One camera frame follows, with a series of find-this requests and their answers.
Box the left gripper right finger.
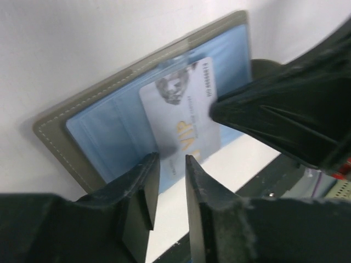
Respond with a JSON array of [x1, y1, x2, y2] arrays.
[[185, 155, 350, 262]]

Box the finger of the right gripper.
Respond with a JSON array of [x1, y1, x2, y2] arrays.
[[210, 38, 351, 170]]

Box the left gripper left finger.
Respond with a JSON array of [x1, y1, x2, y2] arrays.
[[1, 153, 160, 262]]

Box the grey card holder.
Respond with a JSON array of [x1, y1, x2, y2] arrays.
[[32, 10, 280, 194]]

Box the white lion VIP card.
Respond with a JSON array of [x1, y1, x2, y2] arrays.
[[139, 57, 221, 178]]

